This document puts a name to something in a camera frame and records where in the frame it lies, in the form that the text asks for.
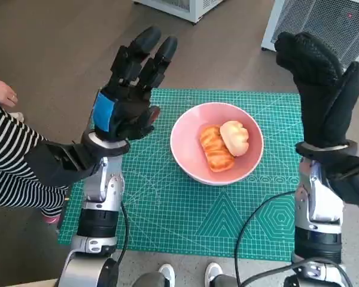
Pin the long braided toy bread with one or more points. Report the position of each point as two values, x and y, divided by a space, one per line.
215 155

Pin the round toy bread bun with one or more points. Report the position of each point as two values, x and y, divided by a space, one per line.
234 137

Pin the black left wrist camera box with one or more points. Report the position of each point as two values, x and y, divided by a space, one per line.
51 167

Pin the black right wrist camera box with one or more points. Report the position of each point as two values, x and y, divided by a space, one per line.
353 179

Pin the person's hand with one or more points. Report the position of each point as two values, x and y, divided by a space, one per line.
3 94

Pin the person's foot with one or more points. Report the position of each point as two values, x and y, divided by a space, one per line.
167 273
213 273

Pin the person's leg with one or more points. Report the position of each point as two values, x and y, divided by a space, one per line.
224 282
149 281

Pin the person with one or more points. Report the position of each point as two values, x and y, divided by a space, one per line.
12 167

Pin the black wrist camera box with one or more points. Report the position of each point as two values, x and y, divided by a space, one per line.
51 167
353 179

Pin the pink bowl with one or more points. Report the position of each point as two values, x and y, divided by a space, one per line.
185 149

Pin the black gloved right hand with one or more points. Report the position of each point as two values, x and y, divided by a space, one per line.
323 104

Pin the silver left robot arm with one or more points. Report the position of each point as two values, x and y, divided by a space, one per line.
98 218

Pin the bare left hand blue tape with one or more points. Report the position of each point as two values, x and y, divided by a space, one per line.
128 110

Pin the green cutting mat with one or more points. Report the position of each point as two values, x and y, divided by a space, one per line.
173 221

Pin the large white mesh cabinet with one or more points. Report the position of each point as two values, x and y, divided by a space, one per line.
317 21

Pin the small white mesh cabinet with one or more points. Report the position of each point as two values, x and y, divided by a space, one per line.
179 9

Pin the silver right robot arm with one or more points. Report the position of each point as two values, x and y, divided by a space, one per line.
317 215

